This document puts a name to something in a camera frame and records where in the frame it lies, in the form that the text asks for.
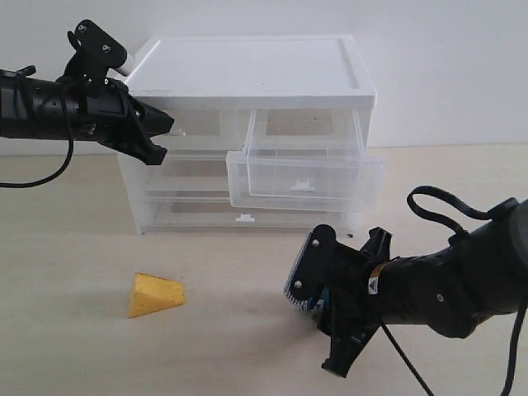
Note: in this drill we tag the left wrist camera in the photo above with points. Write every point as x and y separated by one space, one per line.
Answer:
96 53

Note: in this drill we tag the white blue pill bottle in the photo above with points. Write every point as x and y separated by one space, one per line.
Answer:
317 305

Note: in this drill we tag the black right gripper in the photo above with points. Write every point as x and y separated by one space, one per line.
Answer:
350 319

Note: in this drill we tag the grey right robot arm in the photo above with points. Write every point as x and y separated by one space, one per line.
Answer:
479 275

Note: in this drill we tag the middle wide clear drawer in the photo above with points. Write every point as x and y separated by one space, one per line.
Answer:
190 171

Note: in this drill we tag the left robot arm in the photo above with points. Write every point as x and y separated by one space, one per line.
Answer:
67 109

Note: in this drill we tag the wide clear drawer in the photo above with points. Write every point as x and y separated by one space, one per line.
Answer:
190 171
203 212

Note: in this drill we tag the bottom wide clear drawer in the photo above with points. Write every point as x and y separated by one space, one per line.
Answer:
203 212

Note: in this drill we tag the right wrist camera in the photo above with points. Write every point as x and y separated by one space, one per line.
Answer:
307 276

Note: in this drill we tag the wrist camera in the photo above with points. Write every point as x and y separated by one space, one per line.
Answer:
307 276
96 53

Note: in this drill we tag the yellow cheese wedge toy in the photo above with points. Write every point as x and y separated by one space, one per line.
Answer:
151 294

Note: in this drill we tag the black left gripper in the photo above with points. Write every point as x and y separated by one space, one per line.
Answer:
122 123

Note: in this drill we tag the white plastic drawer cabinet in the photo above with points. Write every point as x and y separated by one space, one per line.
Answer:
245 73

